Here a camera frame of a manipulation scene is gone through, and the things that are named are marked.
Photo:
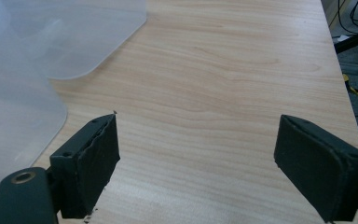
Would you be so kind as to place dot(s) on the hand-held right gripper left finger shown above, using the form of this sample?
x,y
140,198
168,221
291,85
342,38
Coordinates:
x,y
88,174

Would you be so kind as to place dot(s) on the translucent white plastic sheet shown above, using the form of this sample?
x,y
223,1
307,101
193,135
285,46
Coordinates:
x,y
21,87

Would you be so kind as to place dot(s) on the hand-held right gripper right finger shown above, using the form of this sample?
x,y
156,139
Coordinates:
x,y
320,168

